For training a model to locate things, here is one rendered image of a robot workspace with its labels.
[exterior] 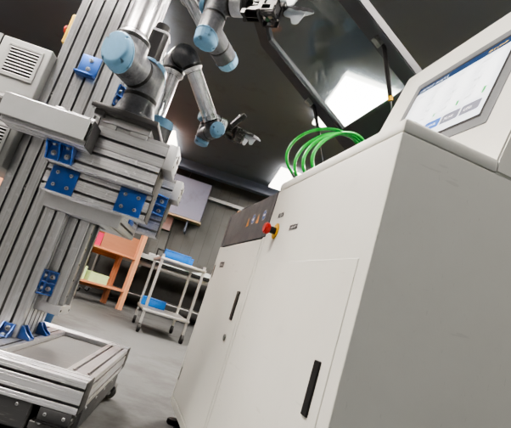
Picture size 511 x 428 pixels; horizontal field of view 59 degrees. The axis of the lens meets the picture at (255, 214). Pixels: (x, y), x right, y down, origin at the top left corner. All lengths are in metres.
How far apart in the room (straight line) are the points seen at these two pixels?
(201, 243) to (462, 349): 8.25
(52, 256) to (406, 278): 1.29
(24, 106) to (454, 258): 1.25
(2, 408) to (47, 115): 0.83
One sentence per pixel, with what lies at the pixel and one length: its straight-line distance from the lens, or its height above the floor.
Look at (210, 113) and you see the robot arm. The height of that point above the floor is 1.39.
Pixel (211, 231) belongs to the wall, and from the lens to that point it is 9.06.
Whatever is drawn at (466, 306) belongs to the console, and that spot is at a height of 0.67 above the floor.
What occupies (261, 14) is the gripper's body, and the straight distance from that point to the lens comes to 1.48.
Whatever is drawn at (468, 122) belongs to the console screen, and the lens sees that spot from 1.23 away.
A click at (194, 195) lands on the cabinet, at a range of 8.78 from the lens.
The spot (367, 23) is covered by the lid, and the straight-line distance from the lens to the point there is 1.91.
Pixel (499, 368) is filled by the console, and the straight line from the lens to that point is 1.00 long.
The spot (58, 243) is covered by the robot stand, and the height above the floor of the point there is 0.57.
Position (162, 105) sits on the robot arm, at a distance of 2.32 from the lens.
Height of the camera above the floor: 0.55
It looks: 12 degrees up
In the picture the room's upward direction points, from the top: 17 degrees clockwise
